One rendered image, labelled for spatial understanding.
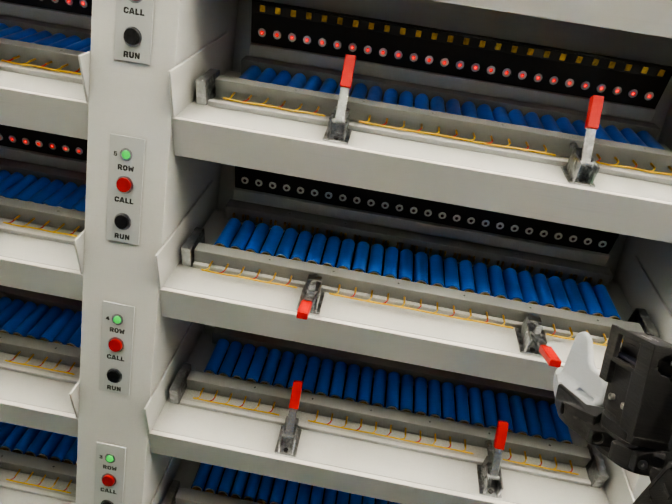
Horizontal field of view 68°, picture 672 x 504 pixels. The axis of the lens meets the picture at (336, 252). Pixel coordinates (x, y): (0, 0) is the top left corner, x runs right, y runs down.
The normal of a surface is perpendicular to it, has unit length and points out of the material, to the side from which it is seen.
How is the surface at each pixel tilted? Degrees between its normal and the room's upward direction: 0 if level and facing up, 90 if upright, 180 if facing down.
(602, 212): 111
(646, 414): 81
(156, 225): 90
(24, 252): 21
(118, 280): 90
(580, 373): 90
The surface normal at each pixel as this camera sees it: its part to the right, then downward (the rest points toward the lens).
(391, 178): -0.14, 0.57
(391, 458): 0.12, -0.80
